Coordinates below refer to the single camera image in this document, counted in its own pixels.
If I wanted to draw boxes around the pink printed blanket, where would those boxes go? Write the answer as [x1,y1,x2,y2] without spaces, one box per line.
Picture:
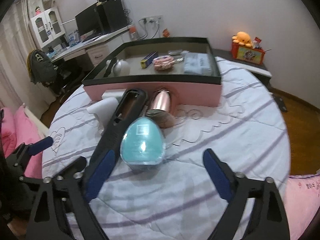
[284,172,320,240]

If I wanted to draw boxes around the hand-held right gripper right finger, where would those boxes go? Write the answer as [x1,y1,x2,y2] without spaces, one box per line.
[202,148,290,240]

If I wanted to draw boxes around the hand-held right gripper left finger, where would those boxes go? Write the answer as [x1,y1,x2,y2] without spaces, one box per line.
[26,149,117,240]

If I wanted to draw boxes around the white wall outlet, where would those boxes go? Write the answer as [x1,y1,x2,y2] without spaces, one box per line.
[141,15,163,23]

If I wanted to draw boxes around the black keyboard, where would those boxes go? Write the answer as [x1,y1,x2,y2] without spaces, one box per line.
[81,34,103,42]

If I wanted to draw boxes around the black and white cabinet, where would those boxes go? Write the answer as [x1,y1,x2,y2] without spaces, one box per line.
[212,48,273,88]

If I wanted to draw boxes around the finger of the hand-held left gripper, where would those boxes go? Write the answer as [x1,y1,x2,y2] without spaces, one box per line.
[7,136,54,170]
[54,156,87,179]

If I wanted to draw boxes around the red storage box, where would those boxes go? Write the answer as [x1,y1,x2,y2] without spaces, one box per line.
[231,41,266,65]

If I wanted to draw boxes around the black office chair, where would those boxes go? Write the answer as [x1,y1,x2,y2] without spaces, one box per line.
[50,62,83,95]

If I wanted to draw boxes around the white curtain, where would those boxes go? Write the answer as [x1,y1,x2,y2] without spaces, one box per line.
[0,0,33,105]

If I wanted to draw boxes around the long black device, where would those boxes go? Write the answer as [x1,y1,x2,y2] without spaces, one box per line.
[84,88,147,178]

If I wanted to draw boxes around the grey jacket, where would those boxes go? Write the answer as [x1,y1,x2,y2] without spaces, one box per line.
[27,49,57,84]

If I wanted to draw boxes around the clear foil packet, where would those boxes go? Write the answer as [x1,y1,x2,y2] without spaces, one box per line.
[168,50,187,63]

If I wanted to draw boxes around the black computer monitor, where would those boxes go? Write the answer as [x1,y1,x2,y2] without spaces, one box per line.
[75,2,100,35]

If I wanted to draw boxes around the clear plastic case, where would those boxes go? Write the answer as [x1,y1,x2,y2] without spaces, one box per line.
[184,52,213,75]

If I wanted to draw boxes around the rose gold bottle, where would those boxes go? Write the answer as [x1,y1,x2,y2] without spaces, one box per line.
[144,87,176,128]

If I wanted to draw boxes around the bottle with orange cap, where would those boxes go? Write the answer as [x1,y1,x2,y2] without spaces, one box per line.
[129,26,139,42]

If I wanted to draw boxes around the white glass-door cabinet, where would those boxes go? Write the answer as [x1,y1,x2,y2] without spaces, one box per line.
[29,7,66,49]

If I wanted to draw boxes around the pink bedding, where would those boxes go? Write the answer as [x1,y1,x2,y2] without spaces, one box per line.
[0,105,44,179]

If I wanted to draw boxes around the orange octopus plush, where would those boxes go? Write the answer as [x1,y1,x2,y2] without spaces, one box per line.
[232,31,253,47]

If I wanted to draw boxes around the black bathroom scale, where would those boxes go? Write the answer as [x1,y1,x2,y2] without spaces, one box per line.
[272,94,288,112]

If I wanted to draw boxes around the black computer tower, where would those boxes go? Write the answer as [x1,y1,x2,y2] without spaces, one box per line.
[96,0,128,33]

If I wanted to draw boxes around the teal egg-shaped case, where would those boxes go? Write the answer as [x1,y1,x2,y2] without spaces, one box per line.
[120,117,166,172]

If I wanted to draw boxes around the blue toothpaste box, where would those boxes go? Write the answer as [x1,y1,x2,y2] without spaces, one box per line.
[140,51,158,69]

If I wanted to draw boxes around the white desk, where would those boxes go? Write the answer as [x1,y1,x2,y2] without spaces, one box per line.
[49,25,133,68]

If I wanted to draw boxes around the pink box with black rim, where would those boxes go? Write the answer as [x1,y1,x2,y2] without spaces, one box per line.
[82,37,223,107]

